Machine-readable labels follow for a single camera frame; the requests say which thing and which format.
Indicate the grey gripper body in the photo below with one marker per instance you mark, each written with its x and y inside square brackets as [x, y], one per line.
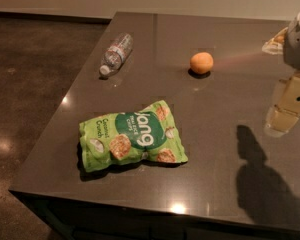
[298, 45]

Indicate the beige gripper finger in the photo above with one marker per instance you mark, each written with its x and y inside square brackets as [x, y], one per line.
[284, 113]
[274, 46]

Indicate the orange fruit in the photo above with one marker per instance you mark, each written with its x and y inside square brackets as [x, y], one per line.
[201, 63]

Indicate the clear plastic water bottle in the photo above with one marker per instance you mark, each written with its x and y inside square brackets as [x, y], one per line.
[116, 55]

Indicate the green rice chips bag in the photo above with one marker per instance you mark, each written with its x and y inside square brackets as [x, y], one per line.
[130, 137]

